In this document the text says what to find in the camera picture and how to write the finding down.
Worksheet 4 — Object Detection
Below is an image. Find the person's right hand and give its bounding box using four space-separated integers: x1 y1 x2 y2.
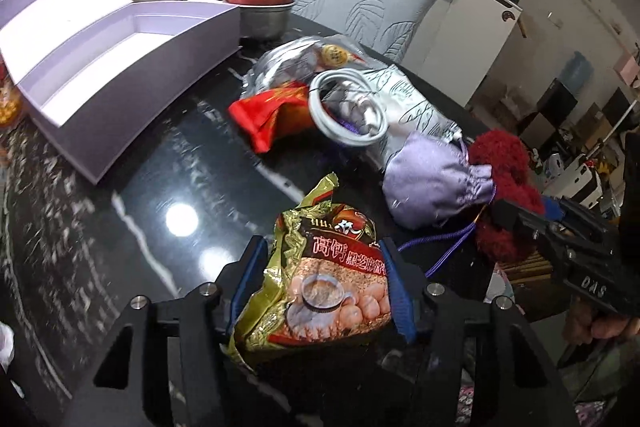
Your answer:
563 297 639 346

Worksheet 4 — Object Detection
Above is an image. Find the red fluffy scrunchie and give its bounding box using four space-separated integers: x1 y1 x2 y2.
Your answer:
469 129 544 265

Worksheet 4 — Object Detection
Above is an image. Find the white green-print snack packet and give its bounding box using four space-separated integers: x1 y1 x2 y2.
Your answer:
362 65 462 170

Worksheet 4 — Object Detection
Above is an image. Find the lavender satin drawstring pouch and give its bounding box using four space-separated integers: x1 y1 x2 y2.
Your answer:
382 132 496 230

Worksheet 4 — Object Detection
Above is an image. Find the white cabinet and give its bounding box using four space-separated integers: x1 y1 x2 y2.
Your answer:
401 0 523 106

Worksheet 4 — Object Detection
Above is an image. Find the gold brown snack packet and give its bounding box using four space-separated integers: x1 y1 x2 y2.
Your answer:
227 173 392 363

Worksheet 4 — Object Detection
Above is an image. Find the red gold candy packet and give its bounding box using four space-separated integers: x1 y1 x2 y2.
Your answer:
228 81 314 154

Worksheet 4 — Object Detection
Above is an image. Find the silver foil snack packet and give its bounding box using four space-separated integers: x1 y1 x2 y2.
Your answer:
241 35 386 98

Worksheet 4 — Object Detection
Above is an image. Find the lavender gift box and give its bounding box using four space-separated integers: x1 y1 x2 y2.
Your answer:
1 0 240 183

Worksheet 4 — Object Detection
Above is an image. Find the white usb cable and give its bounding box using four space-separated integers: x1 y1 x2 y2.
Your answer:
307 69 391 148

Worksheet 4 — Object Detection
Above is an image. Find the small metal bowl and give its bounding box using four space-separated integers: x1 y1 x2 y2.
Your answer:
232 2 295 41

